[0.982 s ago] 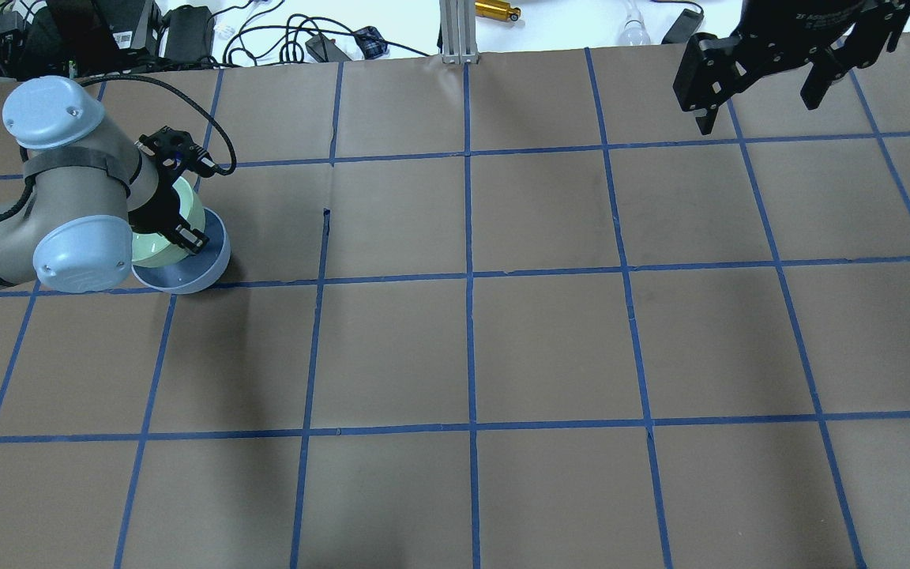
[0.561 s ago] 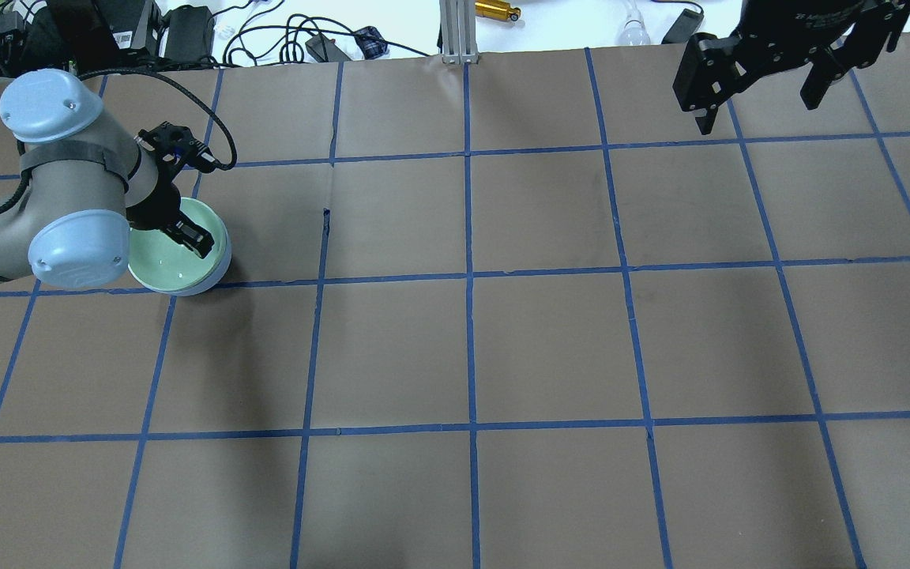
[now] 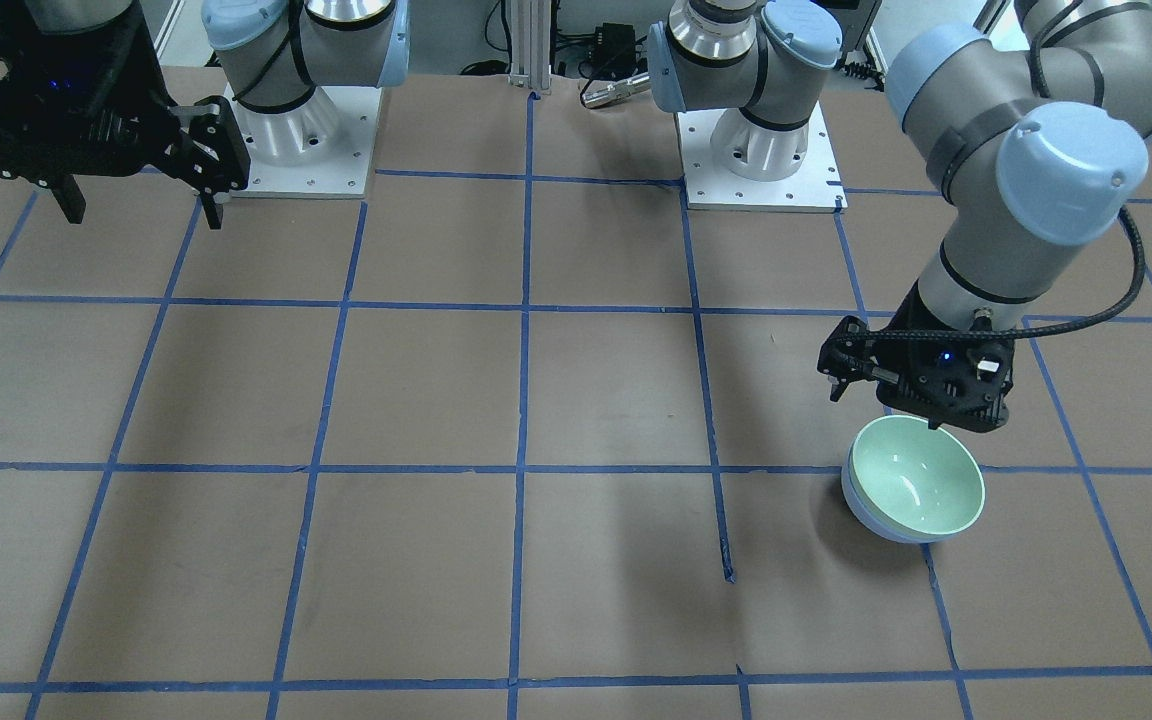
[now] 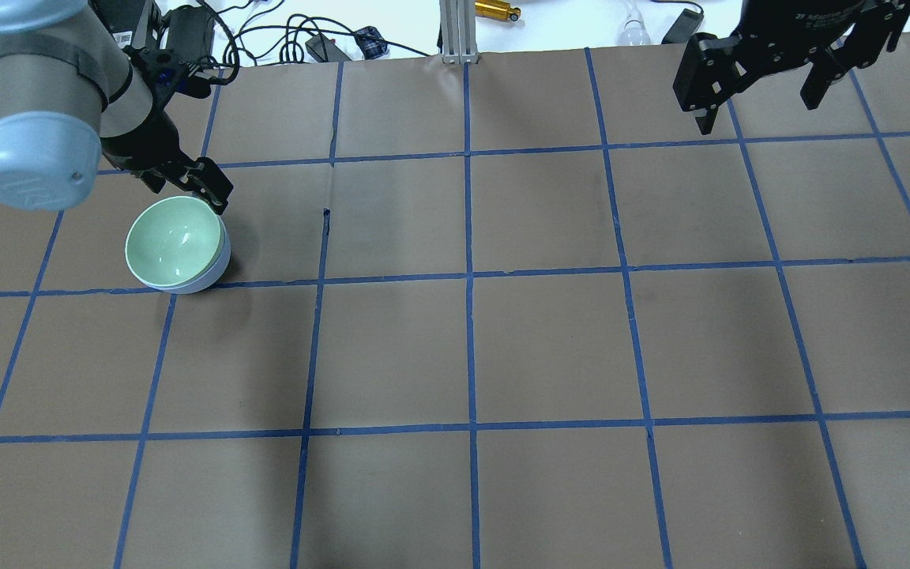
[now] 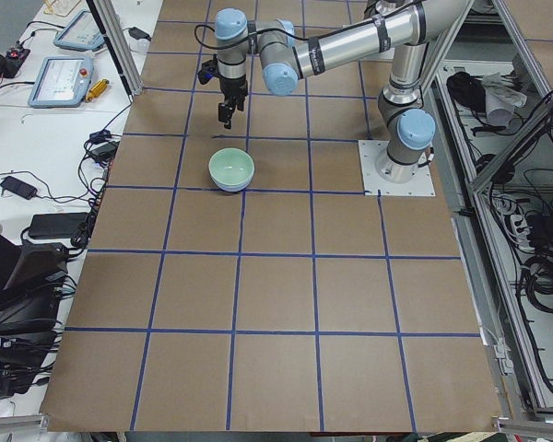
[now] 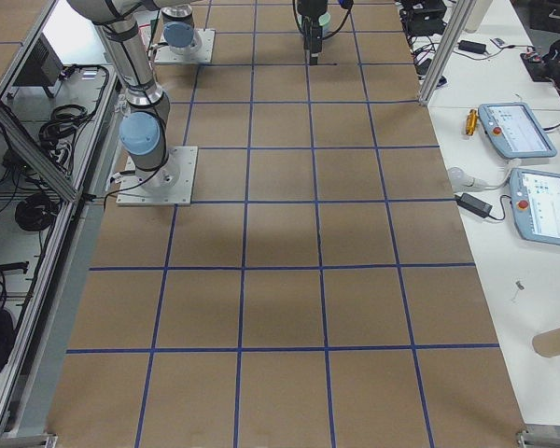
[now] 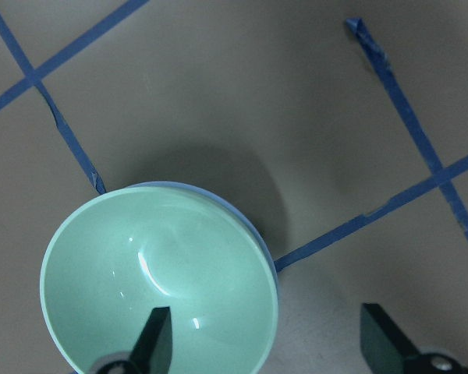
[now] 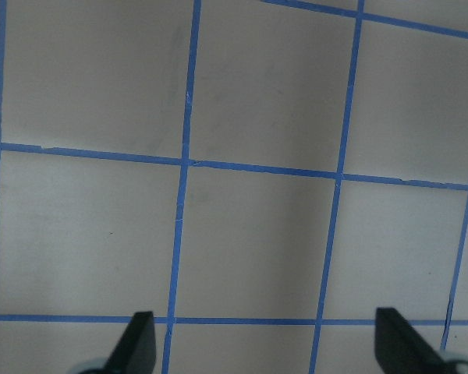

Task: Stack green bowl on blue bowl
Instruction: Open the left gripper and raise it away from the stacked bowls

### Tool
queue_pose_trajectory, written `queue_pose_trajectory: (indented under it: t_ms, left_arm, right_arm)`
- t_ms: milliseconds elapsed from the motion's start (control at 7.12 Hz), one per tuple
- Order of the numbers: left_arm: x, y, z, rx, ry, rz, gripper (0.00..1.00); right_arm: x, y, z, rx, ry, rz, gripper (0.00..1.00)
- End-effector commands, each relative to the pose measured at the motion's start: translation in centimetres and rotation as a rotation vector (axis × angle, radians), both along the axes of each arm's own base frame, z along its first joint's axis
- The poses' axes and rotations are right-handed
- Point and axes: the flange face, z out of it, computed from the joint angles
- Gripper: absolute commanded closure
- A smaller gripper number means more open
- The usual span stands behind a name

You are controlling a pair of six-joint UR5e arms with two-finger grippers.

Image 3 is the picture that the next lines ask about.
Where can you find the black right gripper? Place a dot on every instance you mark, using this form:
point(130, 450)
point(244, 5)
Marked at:
point(148, 75)

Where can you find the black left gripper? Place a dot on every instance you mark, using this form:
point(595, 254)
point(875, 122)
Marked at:
point(844, 352)

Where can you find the green bowl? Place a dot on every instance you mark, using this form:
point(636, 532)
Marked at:
point(924, 480)

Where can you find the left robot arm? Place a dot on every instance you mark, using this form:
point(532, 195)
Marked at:
point(1037, 150)

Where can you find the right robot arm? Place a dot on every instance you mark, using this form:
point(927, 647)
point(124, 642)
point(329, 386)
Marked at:
point(276, 53)

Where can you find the blue bowl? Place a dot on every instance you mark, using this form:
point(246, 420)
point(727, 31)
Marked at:
point(872, 519)

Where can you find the black power adapter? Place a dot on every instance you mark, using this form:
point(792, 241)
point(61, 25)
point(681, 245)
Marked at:
point(614, 48)

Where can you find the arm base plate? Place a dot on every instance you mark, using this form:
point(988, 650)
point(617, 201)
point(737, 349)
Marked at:
point(796, 190)
point(316, 165)

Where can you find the aluminium frame post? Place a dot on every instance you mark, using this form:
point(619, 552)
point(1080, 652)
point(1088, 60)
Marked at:
point(530, 32)

